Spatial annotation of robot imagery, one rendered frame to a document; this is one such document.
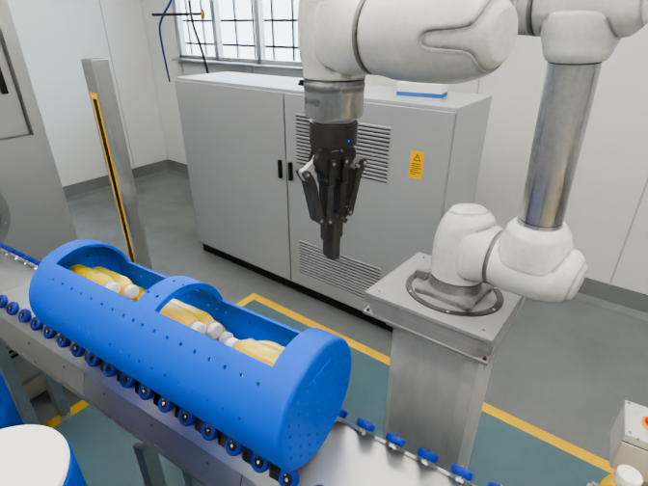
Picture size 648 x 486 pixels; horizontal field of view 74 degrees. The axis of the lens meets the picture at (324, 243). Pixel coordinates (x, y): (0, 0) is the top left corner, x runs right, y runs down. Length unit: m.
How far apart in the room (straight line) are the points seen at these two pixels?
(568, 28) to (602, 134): 2.35
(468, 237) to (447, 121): 1.05
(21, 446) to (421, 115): 1.94
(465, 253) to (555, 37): 0.55
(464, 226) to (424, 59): 0.76
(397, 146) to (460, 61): 1.82
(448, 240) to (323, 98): 0.72
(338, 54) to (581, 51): 0.57
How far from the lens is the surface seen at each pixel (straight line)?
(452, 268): 1.26
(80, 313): 1.24
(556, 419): 2.64
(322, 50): 0.61
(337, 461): 1.08
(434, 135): 2.22
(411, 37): 0.53
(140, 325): 1.07
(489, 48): 0.52
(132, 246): 1.79
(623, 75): 3.29
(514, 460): 2.39
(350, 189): 0.73
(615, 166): 3.38
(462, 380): 1.38
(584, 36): 1.02
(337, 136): 0.65
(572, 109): 1.07
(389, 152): 2.35
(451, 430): 1.53
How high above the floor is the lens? 1.80
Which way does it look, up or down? 27 degrees down
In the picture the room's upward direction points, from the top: straight up
